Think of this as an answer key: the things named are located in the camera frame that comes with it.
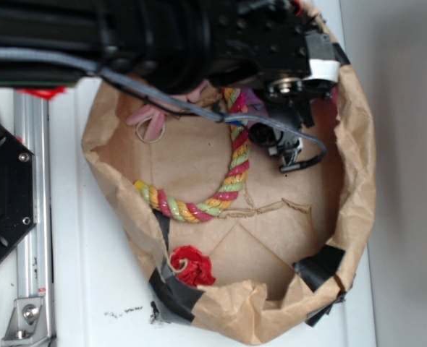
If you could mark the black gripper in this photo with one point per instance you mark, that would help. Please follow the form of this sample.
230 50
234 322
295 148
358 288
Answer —
276 50

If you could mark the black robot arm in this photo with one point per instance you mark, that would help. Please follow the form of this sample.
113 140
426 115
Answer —
46 44

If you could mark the pink plush bunny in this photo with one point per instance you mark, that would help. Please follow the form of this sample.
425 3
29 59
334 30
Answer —
149 121

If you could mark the red crumpled plastic toy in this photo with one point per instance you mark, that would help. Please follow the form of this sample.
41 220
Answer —
192 267

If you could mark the multicolour twisted rope toy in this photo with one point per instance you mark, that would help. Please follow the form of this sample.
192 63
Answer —
211 208

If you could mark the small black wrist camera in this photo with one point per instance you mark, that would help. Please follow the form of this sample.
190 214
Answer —
280 144

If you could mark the brown paper bag enclosure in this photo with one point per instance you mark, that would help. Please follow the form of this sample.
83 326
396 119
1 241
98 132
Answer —
286 249

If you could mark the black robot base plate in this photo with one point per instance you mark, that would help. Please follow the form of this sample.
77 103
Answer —
16 191

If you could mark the aluminium extrusion rail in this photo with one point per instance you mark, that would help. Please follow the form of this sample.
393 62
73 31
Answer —
34 252

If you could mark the metal corner bracket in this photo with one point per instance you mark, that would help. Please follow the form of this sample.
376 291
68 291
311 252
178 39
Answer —
27 325

